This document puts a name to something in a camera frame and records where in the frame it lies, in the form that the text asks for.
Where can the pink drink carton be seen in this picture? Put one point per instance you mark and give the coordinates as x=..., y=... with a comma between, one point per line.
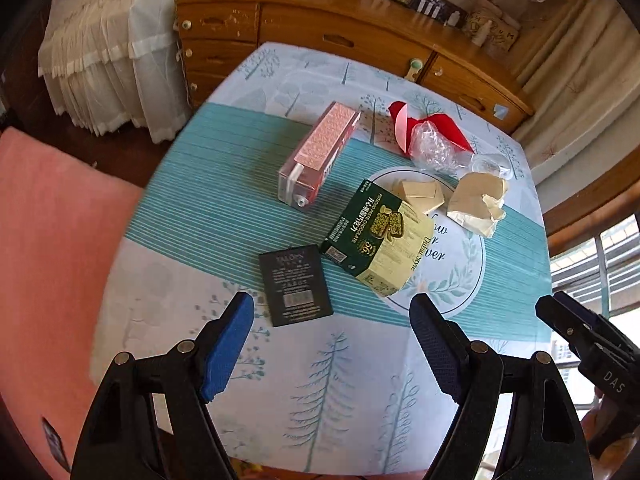
x=320, y=150

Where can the wooden dresser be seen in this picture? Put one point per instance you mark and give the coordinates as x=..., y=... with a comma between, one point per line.
x=325, y=17

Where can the beige patterned box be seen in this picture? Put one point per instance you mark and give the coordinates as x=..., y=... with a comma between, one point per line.
x=502, y=30

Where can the black white striped box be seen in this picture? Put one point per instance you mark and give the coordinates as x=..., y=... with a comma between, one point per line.
x=432, y=6

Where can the red paper with pink back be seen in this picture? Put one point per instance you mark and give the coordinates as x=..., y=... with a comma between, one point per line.
x=450, y=130

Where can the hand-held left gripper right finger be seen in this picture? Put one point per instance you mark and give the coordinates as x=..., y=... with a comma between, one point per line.
x=435, y=345

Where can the clear plastic bottle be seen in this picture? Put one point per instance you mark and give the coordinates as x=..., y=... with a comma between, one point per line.
x=432, y=147

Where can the black packet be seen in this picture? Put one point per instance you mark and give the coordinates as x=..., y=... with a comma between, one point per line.
x=295, y=285

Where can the white lace cover cloth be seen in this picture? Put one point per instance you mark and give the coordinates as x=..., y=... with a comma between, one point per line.
x=100, y=50

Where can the small white bottle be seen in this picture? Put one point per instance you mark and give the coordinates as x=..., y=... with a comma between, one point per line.
x=453, y=18

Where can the pink bed sheet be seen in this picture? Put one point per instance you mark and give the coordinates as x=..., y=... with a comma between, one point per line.
x=50, y=260

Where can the window with grille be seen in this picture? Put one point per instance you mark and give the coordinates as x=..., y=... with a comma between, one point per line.
x=620, y=255

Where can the green child safety lock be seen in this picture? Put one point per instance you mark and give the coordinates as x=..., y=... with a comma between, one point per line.
x=414, y=67

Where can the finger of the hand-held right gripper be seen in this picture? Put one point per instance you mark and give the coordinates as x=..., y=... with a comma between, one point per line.
x=562, y=322
x=575, y=306

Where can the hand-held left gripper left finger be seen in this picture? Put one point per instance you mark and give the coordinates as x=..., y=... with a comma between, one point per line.
x=227, y=345

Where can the green chocolate box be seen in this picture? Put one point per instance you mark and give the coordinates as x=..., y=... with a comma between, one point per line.
x=370, y=230

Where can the blue sticker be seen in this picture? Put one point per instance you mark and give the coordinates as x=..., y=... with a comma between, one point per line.
x=500, y=110

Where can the blue tree-print tablecloth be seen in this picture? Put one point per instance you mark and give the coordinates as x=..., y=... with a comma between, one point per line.
x=325, y=410

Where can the beige curtain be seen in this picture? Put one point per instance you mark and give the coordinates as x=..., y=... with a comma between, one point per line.
x=575, y=60

